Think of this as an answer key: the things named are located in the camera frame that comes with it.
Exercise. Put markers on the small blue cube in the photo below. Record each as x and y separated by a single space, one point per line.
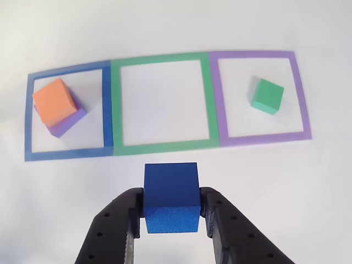
170 189

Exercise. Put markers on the purple square block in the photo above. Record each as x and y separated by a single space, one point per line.
68 123

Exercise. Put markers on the orange square block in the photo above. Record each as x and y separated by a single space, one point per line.
53 101

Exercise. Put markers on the green cube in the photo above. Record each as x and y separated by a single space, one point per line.
268 94

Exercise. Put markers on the green square frame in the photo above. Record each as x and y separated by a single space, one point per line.
115 110

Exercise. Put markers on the purple square frame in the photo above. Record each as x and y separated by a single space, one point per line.
215 104

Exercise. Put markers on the blue square frame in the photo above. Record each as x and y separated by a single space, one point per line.
27 118

